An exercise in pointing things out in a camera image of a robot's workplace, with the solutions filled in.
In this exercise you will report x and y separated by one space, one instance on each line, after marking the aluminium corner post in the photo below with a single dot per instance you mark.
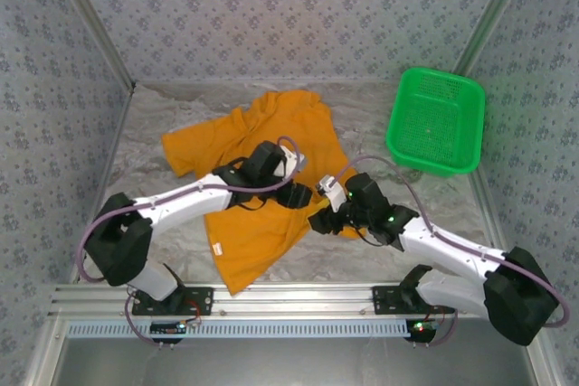
95 24
493 11

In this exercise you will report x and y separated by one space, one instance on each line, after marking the orange t-shirt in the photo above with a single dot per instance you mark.
294 133

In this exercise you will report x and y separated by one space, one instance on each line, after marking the green plastic basket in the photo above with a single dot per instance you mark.
434 124

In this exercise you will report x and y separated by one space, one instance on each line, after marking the small circuit board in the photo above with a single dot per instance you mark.
167 328
420 329

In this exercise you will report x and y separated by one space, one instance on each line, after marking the aluminium frame leg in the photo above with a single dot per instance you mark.
45 354
545 365

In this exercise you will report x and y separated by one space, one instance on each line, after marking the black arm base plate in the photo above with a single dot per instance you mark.
203 302
384 300

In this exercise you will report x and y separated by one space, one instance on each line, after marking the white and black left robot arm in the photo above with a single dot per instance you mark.
190 200

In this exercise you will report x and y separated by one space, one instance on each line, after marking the aluminium mounting rail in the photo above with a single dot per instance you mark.
294 300

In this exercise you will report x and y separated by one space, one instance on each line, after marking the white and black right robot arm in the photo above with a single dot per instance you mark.
452 250

